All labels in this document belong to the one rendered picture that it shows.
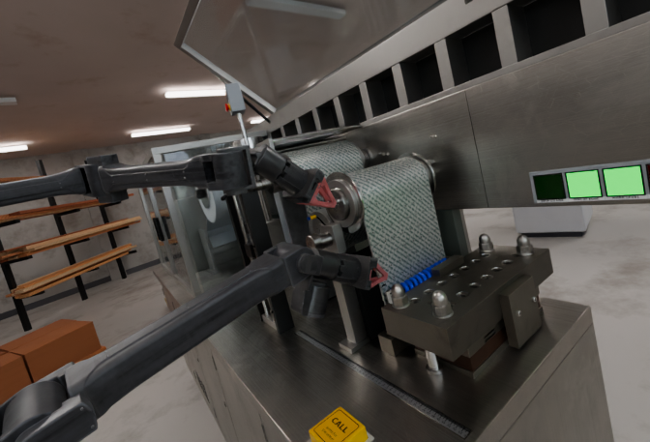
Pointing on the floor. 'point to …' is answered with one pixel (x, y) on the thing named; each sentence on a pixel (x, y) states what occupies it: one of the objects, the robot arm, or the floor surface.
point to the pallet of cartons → (44, 353)
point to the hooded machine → (552, 221)
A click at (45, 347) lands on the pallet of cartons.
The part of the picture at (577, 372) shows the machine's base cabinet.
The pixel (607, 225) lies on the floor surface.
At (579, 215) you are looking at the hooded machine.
